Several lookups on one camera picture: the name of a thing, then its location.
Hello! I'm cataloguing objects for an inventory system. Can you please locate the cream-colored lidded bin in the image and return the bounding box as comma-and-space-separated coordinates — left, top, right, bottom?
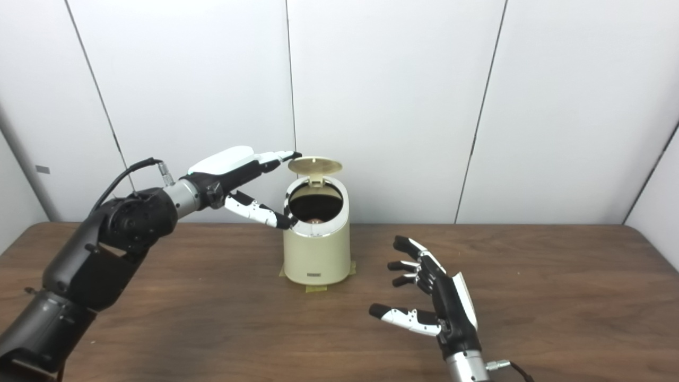
283, 156, 352, 285

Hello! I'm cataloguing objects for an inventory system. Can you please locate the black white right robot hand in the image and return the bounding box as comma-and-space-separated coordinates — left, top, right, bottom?
369, 236, 482, 361

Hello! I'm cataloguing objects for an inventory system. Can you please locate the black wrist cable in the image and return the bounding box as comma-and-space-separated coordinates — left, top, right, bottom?
485, 360, 535, 382
90, 158, 176, 214

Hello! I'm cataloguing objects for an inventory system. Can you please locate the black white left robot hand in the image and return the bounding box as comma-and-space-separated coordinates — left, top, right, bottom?
187, 146, 303, 230

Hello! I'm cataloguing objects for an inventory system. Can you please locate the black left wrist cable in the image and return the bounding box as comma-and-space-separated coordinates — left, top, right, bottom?
90, 158, 176, 214

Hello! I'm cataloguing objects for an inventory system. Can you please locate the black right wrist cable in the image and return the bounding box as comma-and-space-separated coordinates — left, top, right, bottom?
485, 360, 535, 382

